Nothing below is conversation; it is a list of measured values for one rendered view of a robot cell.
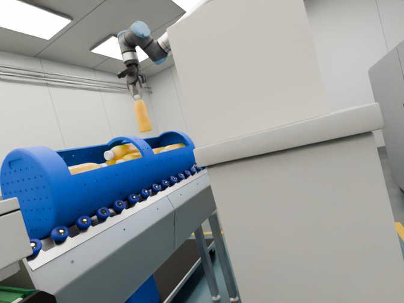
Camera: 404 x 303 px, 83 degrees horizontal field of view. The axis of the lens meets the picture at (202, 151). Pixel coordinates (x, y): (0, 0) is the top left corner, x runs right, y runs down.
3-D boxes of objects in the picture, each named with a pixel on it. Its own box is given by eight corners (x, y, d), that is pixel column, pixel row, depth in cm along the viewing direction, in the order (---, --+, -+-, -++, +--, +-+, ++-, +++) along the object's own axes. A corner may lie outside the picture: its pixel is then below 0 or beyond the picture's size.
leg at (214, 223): (239, 297, 158) (216, 211, 156) (237, 303, 153) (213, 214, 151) (232, 297, 161) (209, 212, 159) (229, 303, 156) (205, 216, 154)
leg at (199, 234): (221, 296, 164) (199, 213, 162) (218, 302, 159) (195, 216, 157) (214, 296, 167) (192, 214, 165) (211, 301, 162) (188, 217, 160)
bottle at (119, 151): (135, 156, 117) (106, 163, 101) (132, 143, 117) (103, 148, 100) (145, 154, 114) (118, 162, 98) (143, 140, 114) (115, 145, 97)
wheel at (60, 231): (67, 222, 67) (64, 226, 68) (49, 226, 63) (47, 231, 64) (72, 234, 65) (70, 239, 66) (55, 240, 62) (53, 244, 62)
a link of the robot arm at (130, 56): (130, 50, 125) (117, 56, 129) (131, 59, 125) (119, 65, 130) (140, 54, 133) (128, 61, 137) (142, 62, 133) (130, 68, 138)
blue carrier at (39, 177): (201, 171, 141) (190, 125, 139) (65, 241, 62) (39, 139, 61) (163, 176, 153) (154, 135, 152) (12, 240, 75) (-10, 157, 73)
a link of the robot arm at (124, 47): (121, 27, 124) (113, 36, 131) (126, 50, 124) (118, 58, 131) (136, 31, 131) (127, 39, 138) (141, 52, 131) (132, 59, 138)
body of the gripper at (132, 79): (146, 82, 134) (142, 62, 134) (137, 80, 127) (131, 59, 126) (137, 86, 138) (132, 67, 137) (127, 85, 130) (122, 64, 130)
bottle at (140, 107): (154, 128, 130) (146, 97, 130) (143, 130, 125) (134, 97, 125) (148, 130, 135) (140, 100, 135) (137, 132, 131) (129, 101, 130)
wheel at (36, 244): (36, 234, 60) (35, 238, 61) (17, 242, 56) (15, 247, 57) (46, 246, 59) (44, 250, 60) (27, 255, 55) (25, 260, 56)
